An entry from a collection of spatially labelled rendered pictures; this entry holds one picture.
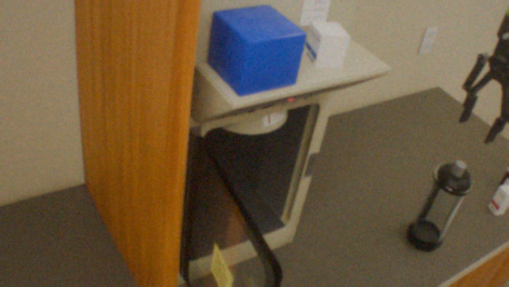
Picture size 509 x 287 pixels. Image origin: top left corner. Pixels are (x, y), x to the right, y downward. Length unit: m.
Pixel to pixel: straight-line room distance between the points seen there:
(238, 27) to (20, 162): 0.80
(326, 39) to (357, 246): 0.68
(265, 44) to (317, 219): 0.77
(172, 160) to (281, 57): 0.22
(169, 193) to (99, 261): 0.47
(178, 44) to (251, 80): 0.13
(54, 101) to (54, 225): 0.30
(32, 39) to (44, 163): 0.35
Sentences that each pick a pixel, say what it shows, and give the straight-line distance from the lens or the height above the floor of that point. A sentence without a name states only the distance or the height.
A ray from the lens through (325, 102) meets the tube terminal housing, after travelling 1.04.
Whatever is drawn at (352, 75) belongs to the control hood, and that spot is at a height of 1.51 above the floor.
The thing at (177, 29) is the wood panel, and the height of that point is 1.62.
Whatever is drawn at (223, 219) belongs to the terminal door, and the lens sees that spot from 0.81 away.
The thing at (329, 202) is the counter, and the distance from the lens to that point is 1.46.
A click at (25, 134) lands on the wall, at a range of 1.32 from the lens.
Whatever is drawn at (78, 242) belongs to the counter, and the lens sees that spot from 1.29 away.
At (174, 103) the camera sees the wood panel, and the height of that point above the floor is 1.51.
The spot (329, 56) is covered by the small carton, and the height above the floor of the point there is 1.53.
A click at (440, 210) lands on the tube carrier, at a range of 1.34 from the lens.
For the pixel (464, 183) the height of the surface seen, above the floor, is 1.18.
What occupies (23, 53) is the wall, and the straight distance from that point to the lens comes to 1.20.
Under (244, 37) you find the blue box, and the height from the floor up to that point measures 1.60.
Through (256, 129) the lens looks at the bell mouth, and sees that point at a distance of 1.00.
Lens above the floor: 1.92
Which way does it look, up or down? 38 degrees down
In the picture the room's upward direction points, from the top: 11 degrees clockwise
